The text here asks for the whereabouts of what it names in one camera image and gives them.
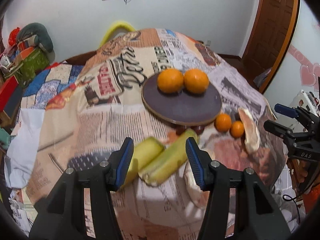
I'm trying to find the dark red jujube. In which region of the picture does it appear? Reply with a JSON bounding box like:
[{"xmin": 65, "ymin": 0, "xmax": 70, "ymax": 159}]
[
  {"xmin": 176, "ymin": 126, "xmax": 187, "ymax": 136},
  {"xmin": 193, "ymin": 126, "xmax": 204, "ymax": 135}
]

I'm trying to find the blue patchwork quilt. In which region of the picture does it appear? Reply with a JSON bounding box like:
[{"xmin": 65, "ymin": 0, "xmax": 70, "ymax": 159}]
[{"xmin": 20, "ymin": 63, "xmax": 84, "ymax": 109}]

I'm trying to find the red flat box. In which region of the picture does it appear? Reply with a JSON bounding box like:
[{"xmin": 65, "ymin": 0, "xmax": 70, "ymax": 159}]
[{"xmin": 0, "ymin": 76, "xmax": 18, "ymax": 112}]

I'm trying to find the large orange left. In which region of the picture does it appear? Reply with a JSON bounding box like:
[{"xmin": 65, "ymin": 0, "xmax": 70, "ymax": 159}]
[{"xmin": 157, "ymin": 68, "xmax": 184, "ymax": 94}]

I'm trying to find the pomelo segment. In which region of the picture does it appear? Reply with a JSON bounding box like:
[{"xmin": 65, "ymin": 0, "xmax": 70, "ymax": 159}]
[
  {"xmin": 238, "ymin": 107, "xmax": 260, "ymax": 154},
  {"xmin": 183, "ymin": 162, "xmax": 210, "ymax": 209}
]

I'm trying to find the small tangerine right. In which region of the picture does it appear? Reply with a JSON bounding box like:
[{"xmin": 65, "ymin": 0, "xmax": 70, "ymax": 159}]
[{"xmin": 229, "ymin": 121, "xmax": 245, "ymax": 138}]

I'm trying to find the grey neck pillow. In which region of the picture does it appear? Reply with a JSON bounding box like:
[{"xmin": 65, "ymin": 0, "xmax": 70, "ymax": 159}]
[{"xmin": 16, "ymin": 23, "xmax": 53, "ymax": 53}]

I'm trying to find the large orange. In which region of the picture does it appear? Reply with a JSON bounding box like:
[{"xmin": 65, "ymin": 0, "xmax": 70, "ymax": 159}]
[
  {"xmin": 157, "ymin": 68, "xmax": 184, "ymax": 94},
  {"xmin": 184, "ymin": 69, "xmax": 210, "ymax": 94}
]

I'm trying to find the small tangerine left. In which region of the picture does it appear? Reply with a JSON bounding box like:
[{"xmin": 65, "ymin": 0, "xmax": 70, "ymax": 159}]
[{"xmin": 215, "ymin": 113, "xmax": 232, "ymax": 133}]

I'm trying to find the dark red jujube left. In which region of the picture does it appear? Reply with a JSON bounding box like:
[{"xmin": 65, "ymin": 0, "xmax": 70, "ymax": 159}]
[{"xmin": 176, "ymin": 126, "xmax": 187, "ymax": 136}]

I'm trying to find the brown wooden door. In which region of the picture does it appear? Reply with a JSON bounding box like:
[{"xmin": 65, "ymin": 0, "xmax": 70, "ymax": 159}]
[{"xmin": 242, "ymin": 0, "xmax": 300, "ymax": 93}]

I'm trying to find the large orange right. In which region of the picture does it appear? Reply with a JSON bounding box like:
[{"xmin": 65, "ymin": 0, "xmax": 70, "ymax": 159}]
[{"xmin": 184, "ymin": 69, "xmax": 210, "ymax": 94}]

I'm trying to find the dark round plate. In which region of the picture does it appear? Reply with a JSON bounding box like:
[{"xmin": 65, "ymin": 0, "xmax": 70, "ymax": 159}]
[{"xmin": 141, "ymin": 74, "xmax": 222, "ymax": 126}]

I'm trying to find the newspaper print cloth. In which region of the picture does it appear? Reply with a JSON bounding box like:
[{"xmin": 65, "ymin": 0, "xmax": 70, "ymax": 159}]
[{"xmin": 26, "ymin": 29, "xmax": 286, "ymax": 239}]

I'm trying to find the white stickered suitcase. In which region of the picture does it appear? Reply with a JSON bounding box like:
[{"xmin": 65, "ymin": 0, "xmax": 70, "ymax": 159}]
[{"xmin": 289, "ymin": 90, "xmax": 319, "ymax": 132}]

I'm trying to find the sugarcane piece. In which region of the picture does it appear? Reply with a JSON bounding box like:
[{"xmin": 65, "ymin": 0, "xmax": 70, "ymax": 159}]
[
  {"xmin": 138, "ymin": 129, "xmax": 198, "ymax": 187},
  {"xmin": 121, "ymin": 137, "xmax": 165, "ymax": 188}
]

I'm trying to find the dark red jujube right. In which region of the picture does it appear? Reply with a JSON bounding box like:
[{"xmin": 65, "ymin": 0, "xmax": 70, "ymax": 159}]
[{"xmin": 193, "ymin": 126, "xmax": 204, "ymax": 135}]

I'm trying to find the pink heart wall sticker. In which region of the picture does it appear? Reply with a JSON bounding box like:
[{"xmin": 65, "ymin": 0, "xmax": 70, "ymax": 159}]
[{"xmin": 288, "ymin": 45, "xmax": 319, "ymax": 92}]

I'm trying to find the small tangerine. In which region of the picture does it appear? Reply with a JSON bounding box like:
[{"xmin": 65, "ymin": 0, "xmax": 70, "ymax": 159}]
[
  {"xmin": 215, "ymin": 113, "xmax": 232, "ymax": 133},
  {"xmin": 229, "ymin": 121, "xmax": 245, "ymax": 138}
]

